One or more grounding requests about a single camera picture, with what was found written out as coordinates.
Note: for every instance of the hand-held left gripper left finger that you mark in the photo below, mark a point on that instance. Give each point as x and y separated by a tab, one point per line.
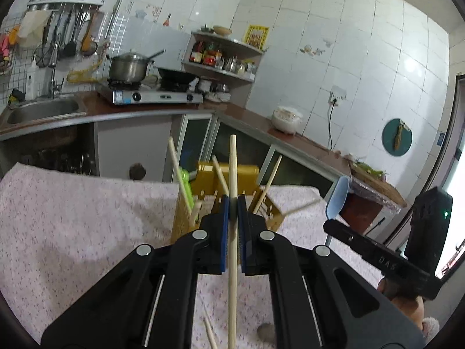
225	221

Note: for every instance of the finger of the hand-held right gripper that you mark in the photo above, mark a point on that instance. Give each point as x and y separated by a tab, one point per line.
363	247

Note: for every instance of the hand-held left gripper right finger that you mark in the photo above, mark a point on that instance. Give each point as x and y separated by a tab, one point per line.
241	232

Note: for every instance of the yellow plastic utensil holder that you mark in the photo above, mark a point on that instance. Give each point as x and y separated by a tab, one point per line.
247	178

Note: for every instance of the light blue plastic spoon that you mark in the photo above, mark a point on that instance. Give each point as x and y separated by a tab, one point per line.
339	196

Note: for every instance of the person's right hand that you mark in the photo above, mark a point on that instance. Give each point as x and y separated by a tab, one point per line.
408	307

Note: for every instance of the green vegetables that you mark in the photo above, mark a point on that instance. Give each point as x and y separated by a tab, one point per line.
368	170

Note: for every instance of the round teal cutting board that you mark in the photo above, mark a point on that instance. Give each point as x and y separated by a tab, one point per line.
390	138

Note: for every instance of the metal spoon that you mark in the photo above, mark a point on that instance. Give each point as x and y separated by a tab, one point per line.
266	332

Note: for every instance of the kitchen countertop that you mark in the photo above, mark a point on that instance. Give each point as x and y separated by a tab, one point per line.
247	116

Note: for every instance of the white rice cooker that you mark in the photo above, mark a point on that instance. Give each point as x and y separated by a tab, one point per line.
287	120

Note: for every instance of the pink floral tablecloth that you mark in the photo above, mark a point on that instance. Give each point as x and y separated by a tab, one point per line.
90	225

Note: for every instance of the steel gas stove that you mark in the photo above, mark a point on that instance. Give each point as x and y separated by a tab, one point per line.
152	96

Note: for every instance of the black wok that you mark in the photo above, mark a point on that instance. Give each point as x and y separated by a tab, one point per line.
176	76

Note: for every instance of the red lidded jar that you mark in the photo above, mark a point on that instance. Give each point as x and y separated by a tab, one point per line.
211	56

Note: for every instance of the red sauce bottle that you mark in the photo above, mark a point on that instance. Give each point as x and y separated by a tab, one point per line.
196	52

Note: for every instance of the steel cooking pot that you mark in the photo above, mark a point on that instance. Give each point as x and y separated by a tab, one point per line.
127	67

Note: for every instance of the steel kitchen sink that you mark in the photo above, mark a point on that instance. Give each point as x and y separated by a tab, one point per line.
40	111

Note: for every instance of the chrome faucet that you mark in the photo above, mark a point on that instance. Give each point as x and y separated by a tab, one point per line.
54	72

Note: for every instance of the white soap bottle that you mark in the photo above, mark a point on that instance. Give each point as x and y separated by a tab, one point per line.
32	80

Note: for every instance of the dark dish scrubber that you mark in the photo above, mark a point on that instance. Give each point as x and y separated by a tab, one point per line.
17	96

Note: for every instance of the steel utensil rack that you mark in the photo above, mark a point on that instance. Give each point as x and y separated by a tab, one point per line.
65	2

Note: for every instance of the pale plastic bag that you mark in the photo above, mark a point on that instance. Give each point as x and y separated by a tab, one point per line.
34	23

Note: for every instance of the white wall outlet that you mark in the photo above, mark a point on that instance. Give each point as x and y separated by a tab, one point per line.
338	94

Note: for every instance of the corner wall shelf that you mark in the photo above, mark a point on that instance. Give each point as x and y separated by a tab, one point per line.
232	45

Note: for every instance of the yellow wall picture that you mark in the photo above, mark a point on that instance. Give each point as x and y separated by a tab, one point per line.
256	36

